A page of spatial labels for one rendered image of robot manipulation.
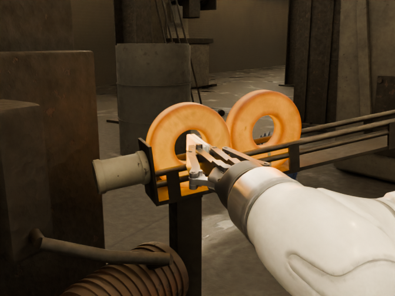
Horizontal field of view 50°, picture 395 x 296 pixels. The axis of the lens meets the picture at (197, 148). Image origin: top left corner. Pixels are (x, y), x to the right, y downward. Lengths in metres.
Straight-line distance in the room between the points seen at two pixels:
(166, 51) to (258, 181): 2.67
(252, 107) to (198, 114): 0.11
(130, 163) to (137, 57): 2.43
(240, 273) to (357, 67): 1.70
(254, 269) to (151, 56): 1.84
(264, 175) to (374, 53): 2.44
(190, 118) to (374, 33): 2.26
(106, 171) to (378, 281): 0.47
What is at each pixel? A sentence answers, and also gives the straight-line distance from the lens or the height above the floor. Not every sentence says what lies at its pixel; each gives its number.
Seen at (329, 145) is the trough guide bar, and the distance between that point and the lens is 0.88.
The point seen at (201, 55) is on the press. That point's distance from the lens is 8.51.
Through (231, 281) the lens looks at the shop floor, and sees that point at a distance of 1.70.
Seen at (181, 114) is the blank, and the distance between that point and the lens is 0.73.
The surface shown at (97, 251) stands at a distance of 0.68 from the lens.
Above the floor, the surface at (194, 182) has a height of 0.70.
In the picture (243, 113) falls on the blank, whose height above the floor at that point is 0.76.
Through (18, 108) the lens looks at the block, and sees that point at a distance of 0.66.
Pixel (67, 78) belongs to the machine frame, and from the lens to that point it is 0.84.
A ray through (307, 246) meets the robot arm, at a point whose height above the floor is 0.71.
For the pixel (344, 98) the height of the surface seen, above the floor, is 0.52.
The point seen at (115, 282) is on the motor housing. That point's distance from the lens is 0.69.
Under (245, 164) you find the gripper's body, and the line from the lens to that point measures 0.55.
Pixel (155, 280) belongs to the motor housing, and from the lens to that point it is 0.72.
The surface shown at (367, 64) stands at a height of 0.75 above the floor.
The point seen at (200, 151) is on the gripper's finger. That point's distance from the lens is 0.66.
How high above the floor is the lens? 0.89
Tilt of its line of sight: 14 degrees down
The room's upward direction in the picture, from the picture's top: straight up
